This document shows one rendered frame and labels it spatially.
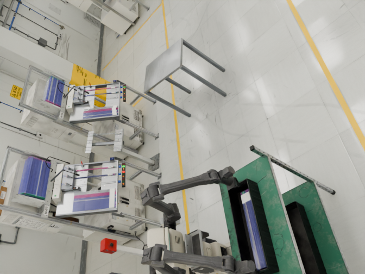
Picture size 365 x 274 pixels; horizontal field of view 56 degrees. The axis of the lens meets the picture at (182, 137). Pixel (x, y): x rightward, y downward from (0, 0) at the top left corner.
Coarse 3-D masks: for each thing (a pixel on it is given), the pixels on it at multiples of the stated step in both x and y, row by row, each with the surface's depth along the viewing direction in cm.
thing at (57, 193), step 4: (60, 164) 430; (56, 168) 427; (60, 168) 427; (56, 172) 423; (60, 176) 420; (56, 180) 416; (60, 180) 416; (56, 184) 413; (60, 184) 413; (56, 188) 409; (60, 188) 411; (56, 192) 406; (60, 192) 409; (52, 196) 403; (56, 196) 403; (60, 196) 408; (56, 200) 404; (60, 200) 407
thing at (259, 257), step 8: (248, 192) 225; (248, 200) 223; (248, 208) 220; (248, 216) 218; (248, 224) 216; (256, 224) 211; (256, 232) 209; (256, 240) 207; (256, 248) 205; (256, 256) 203; (264, 256) 200; (256, 264) 201; (264, 264) 197
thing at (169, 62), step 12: (168, 48) 429; (180, 48) 406; (192, 48) 424; (156, 60) 442; (168, 60) 417; (180, 60) 396; (156, 72) 429; (168, 72) 406; (192, 72) 404; (144, 84) 442; (156, 84) 421; (156, 96) 446; (180, 108) 470
